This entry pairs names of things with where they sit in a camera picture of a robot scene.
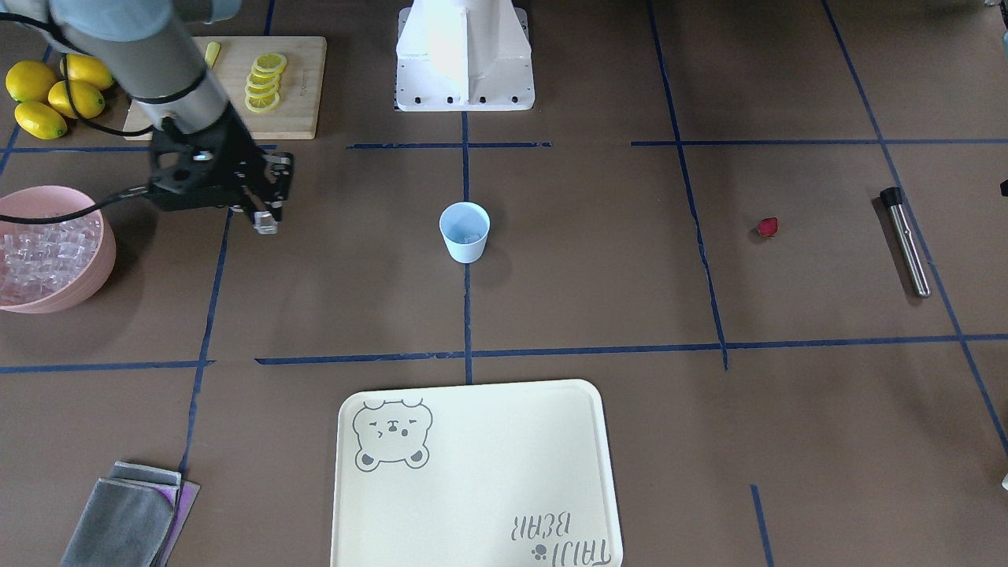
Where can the clear ice cubes pile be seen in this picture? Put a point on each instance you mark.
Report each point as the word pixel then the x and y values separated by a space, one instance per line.
pixel 43 260

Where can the wooden cutting board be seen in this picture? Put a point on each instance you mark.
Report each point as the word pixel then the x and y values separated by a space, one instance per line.
pixel 301 82

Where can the whole yellow lemon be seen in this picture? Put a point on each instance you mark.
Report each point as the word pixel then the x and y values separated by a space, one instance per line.
pixel 40 120
pixel 88 69
pixel 30 81
pixel 76 98

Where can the lemon slices row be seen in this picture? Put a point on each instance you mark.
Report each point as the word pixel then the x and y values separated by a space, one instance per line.
pixel 263 84

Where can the light blue plastic cup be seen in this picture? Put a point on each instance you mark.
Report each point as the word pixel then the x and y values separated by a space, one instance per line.
pixel 465 228

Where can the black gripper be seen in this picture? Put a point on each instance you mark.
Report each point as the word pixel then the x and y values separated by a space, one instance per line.
pixel 235 148

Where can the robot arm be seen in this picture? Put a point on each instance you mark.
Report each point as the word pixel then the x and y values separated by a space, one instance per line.
pixel 149 51

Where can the grey folded cloth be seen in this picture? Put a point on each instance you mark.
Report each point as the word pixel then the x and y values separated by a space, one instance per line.
pixel 133 517

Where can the pink bowl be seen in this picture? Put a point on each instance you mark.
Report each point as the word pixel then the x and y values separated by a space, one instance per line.
pixel 95 277

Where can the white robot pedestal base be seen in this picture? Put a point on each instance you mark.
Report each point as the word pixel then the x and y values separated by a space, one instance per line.
pixel 463 56

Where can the yellow plastic knife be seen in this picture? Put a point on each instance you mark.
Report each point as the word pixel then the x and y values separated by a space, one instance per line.
pixel 211 53

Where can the cream bear serving tray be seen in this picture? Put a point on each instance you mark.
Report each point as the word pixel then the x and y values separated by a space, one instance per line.
pixel 515 474

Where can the red strawberry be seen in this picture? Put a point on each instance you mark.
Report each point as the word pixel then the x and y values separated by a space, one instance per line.
pixel 768 228

